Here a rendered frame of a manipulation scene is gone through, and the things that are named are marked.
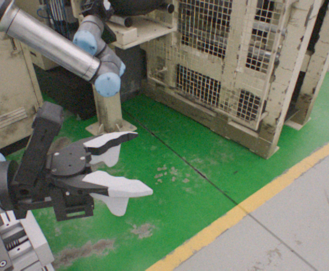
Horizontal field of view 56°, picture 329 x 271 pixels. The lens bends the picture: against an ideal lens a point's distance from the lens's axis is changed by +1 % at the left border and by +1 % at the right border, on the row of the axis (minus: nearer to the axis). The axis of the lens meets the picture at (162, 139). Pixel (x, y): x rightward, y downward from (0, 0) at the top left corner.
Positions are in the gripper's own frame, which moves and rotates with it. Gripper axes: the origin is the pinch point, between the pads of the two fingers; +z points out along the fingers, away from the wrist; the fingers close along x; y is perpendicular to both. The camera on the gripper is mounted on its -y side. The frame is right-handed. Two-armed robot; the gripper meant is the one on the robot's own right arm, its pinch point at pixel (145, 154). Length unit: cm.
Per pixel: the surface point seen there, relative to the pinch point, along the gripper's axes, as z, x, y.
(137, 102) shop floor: 18, -195, 81
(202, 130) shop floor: 60, -149, 87
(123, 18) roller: 7, -110, 0
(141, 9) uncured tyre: 16, -114, -3
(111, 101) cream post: -3, -154, 59
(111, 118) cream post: -5, -155, 71
